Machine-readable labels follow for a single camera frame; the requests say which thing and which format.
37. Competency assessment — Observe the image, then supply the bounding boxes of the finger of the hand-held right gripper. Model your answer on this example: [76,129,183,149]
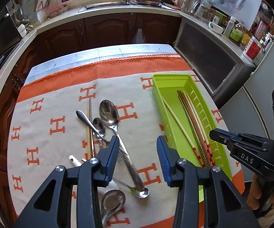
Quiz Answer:
[213,128,274,146]
[209,131,241,148]

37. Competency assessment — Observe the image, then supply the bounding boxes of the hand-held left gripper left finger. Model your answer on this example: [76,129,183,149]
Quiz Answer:
[15,135,120,228]

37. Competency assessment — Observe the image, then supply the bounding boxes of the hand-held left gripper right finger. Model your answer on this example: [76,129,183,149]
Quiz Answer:
[156,135,261,228]

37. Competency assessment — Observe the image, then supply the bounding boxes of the red striped cream chopstick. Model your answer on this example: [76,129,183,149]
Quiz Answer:
[162,96,205,168]
[183,92,214,167]
[186,93,216,165]

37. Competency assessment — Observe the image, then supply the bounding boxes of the small steel spoon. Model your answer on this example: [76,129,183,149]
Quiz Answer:
[92,118,109,150]

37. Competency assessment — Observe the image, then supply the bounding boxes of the bundle of red-tipped chopsticks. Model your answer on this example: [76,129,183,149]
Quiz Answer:
[177,90,208,168]

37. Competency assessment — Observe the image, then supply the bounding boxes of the long thin-handled steel spoon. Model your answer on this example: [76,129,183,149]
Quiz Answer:
[81,158,150,199]

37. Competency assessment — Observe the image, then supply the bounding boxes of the white ceramic soup spoon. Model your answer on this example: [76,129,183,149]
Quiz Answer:
[69,155,119,195]

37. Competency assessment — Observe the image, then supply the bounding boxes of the large steel spoon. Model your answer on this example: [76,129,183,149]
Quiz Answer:
[99,99,144,192]

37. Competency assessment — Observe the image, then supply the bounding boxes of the steel soup spoon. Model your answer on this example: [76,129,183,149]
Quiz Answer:
[100,189,126,228]

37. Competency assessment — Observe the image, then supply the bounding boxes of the steel fork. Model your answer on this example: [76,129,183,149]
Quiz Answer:
[76,110,129,165]

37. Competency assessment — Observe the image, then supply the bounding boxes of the green plastic utensil tray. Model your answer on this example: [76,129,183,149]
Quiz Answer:
[151,74,232,203]

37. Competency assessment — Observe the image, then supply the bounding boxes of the person's right hand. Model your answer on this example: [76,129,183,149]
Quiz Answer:
[246,173,263,211]

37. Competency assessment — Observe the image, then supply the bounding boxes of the grey refrigerator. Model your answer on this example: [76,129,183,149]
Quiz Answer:
[219,21,274,143]

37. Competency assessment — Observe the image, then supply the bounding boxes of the orange and grey printed blanket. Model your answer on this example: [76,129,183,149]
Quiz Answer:
[7,56,245,228]

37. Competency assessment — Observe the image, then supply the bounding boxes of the steel cabinet with dark door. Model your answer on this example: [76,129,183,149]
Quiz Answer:
[174,18,256,108]

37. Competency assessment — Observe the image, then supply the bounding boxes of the white canister with red label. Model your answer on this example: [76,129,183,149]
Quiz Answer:
[242,36,263,63]

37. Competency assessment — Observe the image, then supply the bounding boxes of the yellow bottle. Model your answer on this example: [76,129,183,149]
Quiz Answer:
[240,32,251,49]

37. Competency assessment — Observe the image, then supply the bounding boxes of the oil bottle with green label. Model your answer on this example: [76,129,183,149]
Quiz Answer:
[229,23,245,43]

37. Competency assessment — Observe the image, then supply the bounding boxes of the light blue table cover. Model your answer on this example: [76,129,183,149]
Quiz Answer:
[26,43,181,81]

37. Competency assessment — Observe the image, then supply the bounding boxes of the clear plastic bottle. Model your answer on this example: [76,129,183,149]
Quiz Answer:
[223,16,236,38]

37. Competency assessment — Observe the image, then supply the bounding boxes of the white bowl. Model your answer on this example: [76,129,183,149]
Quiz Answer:
[209,21,224,34]

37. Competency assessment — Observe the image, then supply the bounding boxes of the white plastic bag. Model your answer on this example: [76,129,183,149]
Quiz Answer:
[131,27,147,44]

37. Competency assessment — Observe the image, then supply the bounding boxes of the glass pitcher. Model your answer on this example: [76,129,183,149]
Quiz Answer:
[194,0,214,23]

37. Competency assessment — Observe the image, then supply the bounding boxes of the brown wooden kitchen cabinets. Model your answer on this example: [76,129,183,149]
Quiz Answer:
[0,12,182,219]

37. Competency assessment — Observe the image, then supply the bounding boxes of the clear plastic bag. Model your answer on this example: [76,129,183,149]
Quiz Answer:
[206,0,263,30]

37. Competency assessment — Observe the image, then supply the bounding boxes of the steel kettle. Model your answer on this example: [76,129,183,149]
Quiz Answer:
[181,0,202,13]

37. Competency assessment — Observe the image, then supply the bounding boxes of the steel kitchen sink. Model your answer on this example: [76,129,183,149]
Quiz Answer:
[78,2,137,13]

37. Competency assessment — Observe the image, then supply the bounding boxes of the pink dish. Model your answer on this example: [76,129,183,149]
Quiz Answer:
[48,5,69,18]

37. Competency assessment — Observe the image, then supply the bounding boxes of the stack of white bowls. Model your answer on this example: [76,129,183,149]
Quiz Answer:
[17,17,35,38]

